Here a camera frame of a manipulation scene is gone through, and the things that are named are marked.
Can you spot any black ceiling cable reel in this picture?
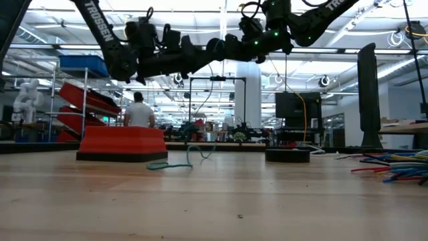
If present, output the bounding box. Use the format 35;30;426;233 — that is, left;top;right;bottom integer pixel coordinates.
405;21;428;40

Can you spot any black monitor cart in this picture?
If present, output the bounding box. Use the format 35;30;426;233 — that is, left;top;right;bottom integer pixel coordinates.
272;127;324;147

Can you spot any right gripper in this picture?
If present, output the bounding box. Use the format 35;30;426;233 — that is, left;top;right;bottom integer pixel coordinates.
223;29;295;64

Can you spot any red and black box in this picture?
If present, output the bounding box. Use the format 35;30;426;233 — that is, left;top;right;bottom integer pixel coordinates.
76;126;169;163

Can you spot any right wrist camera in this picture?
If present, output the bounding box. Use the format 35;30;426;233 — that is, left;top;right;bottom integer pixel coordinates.
239;16;265;39

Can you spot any white building column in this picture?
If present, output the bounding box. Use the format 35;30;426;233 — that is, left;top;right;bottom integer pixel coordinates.
234;62;262;130

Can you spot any person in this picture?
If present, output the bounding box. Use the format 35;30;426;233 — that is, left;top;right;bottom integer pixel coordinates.
122;91;156;128

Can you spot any white cable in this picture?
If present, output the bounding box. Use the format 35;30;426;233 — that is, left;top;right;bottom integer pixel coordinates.
309;144;337;156

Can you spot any black tape roll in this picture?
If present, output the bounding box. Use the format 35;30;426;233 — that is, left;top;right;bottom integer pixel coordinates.
265;149;311;164

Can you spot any thin green wire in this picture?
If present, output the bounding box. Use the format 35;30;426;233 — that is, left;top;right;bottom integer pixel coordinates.
146;62;217;171

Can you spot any metal rack with red bins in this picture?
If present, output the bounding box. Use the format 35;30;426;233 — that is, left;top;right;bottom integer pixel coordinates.
46;66;123;143

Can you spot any thin black slanted pole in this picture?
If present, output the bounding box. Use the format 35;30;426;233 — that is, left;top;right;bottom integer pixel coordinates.
403;0;428;113

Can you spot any wooden table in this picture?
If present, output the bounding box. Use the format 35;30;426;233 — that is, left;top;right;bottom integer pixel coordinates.
379;122;428;151

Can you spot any yellow cable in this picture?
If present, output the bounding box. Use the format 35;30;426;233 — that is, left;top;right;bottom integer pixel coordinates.
267;55;308;143

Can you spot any black gantry frame with camera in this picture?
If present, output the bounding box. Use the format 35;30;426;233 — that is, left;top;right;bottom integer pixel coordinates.
189;76;247;127

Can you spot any wooden workbench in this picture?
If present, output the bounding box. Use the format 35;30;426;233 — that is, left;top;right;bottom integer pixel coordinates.
165;137;268;147

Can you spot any bundle of coloured wires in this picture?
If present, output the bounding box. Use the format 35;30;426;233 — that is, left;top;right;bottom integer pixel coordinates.
334;150;428;187

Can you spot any blue plastic bin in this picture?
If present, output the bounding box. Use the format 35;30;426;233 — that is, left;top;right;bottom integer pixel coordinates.
59;54;112;78

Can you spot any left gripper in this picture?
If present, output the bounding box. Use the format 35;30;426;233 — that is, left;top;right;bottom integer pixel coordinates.
135;35;218;86

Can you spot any black monitor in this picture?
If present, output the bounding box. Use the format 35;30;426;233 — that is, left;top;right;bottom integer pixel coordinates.
275;92;322;129

